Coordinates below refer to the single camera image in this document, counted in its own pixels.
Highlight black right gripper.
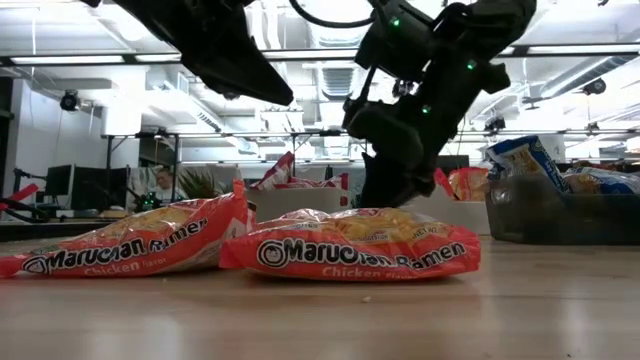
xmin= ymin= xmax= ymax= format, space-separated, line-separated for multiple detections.
xmin=341 ymin=98 xmax=442 ymax=210

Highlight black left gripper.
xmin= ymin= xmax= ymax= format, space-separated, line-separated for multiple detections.
xmin=113 ymin=0 xmax=296 ymax=107

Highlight orange Maruchan chicken ramen pack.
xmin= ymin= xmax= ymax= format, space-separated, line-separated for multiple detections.
xmin=218 ymin=207 xmax=482 ymax=283
xmin=448 ymin=167 xmax=490 ymax=202
xmin=432 ymin=167 xmax=457 ymax=199
xmin=0 ymin=178 xmax=257 ymax=279

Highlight blue Maruchan ramen pack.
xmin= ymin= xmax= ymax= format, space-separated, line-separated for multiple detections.
xmin=485 ymin=134 xmax=571 ymax=195
xmin=562 ymin=166 xmax=640 ymax=196

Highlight white plastic bin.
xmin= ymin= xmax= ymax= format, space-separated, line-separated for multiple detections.
xmin=399 ymin=187 xmax=492 ymax=236

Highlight black pipe rack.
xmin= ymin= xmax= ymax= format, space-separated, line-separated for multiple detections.
xmin=102 ymin=128 xmax=371 ymax=189

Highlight person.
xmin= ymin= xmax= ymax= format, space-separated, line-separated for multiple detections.
xmin=148 ymin=167 xmax=187 ymax=204

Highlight black device green lights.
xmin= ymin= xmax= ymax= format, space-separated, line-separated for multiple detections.
xmin=133 ymin=191 xmax=162 ymax=214

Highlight grey plastic bin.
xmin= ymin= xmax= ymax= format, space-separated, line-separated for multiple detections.
xmin=483 ymin=172 xmax=640 ymax=246

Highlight white box unit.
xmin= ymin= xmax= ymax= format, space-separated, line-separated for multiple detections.
xmin=537 ymin=134 xmax=567 ymax=164

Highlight black desk monitor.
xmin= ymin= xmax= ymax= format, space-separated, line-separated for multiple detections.
xmin=72 ymin=166 xmax=130 ymax=211
xmin=44 ymin=164 xmax=75 ymax=197

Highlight red bar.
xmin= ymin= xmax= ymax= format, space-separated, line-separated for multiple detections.
xmin=0 ymin=183 xmax=40 ymax=212

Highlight black overhead frame beam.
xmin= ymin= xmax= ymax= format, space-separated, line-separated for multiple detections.
xmin=0 ymin=45 xmax=640 ymax=67

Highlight white air duct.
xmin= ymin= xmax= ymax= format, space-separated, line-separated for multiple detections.
xmin=299 ymin=27 xmax=371 ymax=49

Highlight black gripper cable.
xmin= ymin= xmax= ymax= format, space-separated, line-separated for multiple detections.
xmin=288 ymin=0 xmax=377 ymax=30

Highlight white wall cabinet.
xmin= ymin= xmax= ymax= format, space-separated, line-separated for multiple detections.
xmin=101 ymin=104 xmax=144 ymax=137

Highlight grey air duct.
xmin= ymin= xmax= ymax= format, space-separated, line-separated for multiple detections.
xmin=539 ymin=54 xmax=640 ymax=99

